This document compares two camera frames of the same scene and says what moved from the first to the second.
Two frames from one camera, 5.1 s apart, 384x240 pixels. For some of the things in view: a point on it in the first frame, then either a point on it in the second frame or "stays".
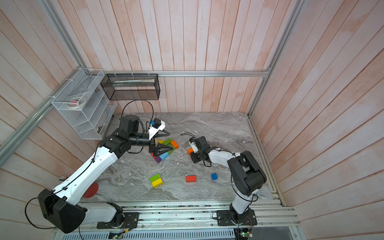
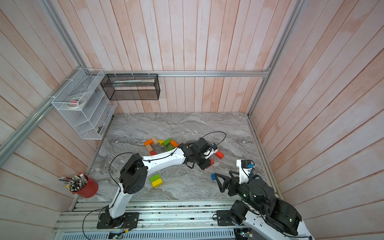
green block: x=167 y=141 stays
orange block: x=174 y=144 stays
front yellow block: x=157 y=183 stays
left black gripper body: x=152 y=146 -> x=203 y=162
